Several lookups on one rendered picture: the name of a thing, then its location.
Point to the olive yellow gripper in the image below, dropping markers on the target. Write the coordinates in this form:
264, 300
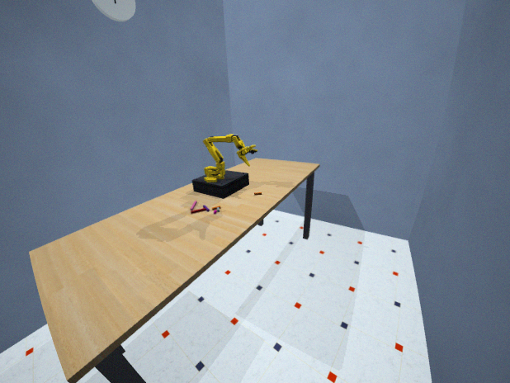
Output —
244, 151

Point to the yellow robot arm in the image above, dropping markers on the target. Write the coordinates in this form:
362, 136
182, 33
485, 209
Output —
219, 163

